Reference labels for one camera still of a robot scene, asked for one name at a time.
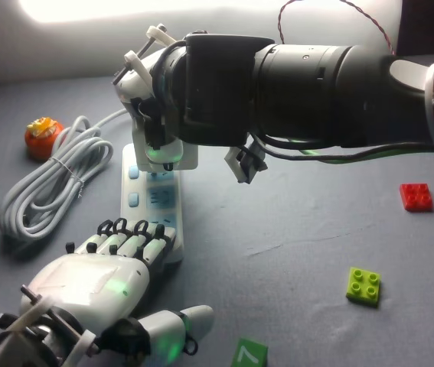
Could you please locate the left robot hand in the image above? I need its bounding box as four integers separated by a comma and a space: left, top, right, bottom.
19, 216, 217, 363

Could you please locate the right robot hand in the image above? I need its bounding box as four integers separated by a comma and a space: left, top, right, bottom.
113, 49, 184, 171

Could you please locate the white power strip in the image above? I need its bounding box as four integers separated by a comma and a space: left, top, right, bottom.
119, 143, 184, 265

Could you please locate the white power adapter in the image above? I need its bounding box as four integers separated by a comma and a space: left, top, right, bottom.
131, 110, 199, 173

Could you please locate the orange toy fruit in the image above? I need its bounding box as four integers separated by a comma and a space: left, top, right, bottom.
24, 116, 64, 161

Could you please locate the green number cube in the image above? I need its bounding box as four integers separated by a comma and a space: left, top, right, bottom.
230, 336, 269, 367

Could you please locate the grey table cloth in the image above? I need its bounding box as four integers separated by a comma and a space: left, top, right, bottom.
0, 72, 434, 367

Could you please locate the lime green toy brick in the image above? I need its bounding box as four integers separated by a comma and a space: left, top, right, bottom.
345, 266, 382, 309

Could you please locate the red toy brick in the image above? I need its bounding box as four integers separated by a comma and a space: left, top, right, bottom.
399, 182, 434, 213

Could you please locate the grey coiled power cord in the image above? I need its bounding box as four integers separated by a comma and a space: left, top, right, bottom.
0, 109, 135, 242

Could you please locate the red twisted wire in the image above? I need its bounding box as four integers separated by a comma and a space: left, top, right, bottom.
276, 0, 396, 55

